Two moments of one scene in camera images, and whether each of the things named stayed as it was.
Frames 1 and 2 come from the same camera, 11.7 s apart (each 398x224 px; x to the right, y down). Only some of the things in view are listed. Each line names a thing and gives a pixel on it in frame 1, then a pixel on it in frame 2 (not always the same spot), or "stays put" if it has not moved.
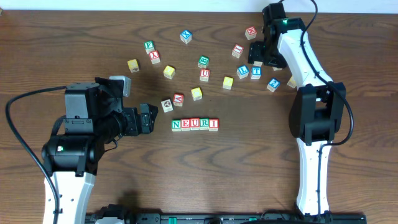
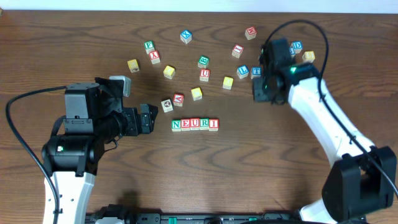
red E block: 185,125 stays put
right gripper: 257,52 to 259,90
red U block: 194,124 stays put
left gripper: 133,121 stays put
